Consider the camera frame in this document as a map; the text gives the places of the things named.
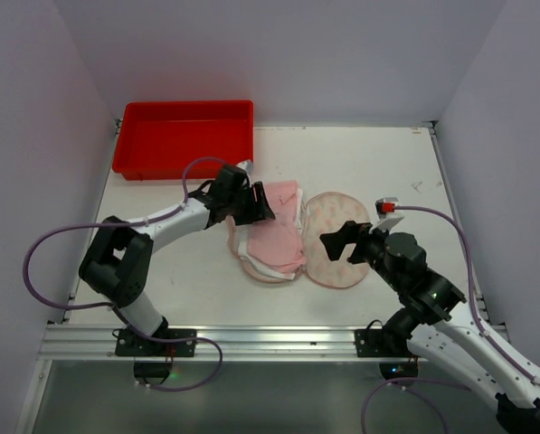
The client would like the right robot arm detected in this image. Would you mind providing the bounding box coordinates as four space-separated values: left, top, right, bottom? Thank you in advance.
319 221 540 433

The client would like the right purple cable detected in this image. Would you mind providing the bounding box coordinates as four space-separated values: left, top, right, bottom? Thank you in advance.
362 203 540 434

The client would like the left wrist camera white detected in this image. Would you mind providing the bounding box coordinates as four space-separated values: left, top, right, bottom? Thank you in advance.
236 159 254 175

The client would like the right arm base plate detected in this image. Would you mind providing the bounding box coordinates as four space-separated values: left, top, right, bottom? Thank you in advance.
354 328 412 358

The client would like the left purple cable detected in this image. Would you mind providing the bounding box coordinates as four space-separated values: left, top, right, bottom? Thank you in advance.
22 156 242 392

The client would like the floral mesh laundry bag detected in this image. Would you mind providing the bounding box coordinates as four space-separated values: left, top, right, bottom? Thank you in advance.
225 182 370 289

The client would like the white bra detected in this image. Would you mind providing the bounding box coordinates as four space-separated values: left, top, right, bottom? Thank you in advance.
228 180 306 281

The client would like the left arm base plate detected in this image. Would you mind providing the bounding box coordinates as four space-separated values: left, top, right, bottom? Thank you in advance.
112 328 197 358

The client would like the pink bra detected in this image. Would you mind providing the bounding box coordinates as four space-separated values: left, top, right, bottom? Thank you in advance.
247 180 306 275

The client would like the red plastic bin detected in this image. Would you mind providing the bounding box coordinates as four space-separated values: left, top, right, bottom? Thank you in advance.
112 100 254 181

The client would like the aluminium front rail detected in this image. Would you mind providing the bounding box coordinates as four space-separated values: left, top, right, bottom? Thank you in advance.
38 323 508 363

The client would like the purple cable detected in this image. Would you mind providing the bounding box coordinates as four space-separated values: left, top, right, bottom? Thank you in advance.
22 156 242 392
362 203 540 434

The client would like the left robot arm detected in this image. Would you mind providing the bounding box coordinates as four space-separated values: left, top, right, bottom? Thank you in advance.
79 162 275 342

